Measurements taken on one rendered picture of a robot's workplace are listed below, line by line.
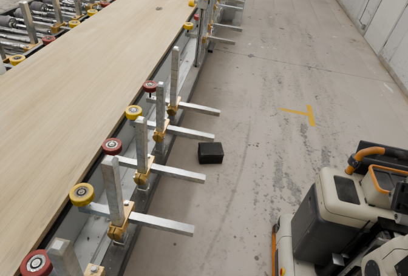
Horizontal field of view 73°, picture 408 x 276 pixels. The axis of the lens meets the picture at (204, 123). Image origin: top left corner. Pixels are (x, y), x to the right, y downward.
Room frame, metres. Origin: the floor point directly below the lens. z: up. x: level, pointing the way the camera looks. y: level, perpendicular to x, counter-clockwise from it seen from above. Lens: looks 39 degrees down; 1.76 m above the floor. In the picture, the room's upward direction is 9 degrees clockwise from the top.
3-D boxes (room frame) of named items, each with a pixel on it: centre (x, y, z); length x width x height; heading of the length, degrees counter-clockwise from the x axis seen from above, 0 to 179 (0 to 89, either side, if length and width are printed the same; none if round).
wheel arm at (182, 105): (1.29, 0.14, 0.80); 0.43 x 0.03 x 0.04; 86
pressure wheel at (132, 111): (1.06, 0.35, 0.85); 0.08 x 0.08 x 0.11
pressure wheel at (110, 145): (0.81, 0.37, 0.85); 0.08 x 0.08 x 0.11
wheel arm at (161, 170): (0.79, 0.17, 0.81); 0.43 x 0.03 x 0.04; 86
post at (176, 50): (1.26, 0.19, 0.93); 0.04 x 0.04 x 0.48; 86
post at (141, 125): (0.76, 0.23, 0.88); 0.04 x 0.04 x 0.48; 86
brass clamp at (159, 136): (1.03, 0.21, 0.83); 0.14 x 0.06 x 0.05; 176
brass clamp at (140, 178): (0.78, 0.23, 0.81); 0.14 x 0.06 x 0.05; 176
